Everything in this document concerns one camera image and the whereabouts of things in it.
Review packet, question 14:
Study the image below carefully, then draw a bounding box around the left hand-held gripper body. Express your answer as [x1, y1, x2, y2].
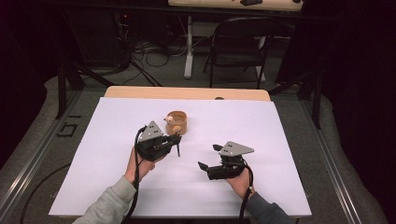
[136, 120, 176, 162]

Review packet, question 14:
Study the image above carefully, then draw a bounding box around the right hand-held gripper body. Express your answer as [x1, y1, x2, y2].
[206, 141, 255, 181]

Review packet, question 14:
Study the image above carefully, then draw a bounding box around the black-handled makeup brush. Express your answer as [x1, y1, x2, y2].
[172, 124, 182, 158]

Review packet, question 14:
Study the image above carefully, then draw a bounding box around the tan brush holder with bear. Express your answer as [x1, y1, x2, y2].
[163, 110, 189, 136]

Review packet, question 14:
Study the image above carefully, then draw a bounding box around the person's right hand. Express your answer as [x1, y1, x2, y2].
[225, 167, 256, 201]

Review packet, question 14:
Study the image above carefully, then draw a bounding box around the person's left hand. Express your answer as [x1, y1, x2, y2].
[124, 146, 163, 185]

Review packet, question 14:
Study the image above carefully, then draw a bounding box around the white board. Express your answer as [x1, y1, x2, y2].
[49, 96, 313, 217]

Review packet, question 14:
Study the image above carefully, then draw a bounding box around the wooden table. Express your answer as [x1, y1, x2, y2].
[104, 86, 272, 103]

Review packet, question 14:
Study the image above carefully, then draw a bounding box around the white desk leg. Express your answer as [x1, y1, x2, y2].
[183, 15, 194, 79]

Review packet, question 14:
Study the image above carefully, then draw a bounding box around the black metal stand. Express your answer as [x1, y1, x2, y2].
[55, 57, 117, 120]
[268, 70, 322, 131]

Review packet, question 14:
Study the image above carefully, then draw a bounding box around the black folding chair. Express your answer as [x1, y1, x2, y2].
[203, 16, 282, 90]

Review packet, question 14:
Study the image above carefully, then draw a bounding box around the light wooden desk top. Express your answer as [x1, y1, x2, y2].
[167, 0, 304, 12]

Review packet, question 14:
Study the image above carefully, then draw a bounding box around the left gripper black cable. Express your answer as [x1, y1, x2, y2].
[121, 125, 148, 224]

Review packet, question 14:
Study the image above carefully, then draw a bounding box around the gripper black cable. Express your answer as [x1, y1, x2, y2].
[238, 159, 254, 220]
[121, 125, 148, 224]

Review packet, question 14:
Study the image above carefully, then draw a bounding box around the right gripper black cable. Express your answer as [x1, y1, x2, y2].
[238, 159, 254, 220]

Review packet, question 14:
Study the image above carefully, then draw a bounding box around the bundle of floor cables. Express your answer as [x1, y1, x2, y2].
[116, 13, 189, 88]

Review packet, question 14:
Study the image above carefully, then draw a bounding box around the aluminium rail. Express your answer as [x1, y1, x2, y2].
[0, 90, 82, 216]
[299, 100, 362, 224]

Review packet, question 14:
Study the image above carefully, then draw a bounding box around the black cable on floor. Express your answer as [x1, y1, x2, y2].
[20, 162, 73, 224]

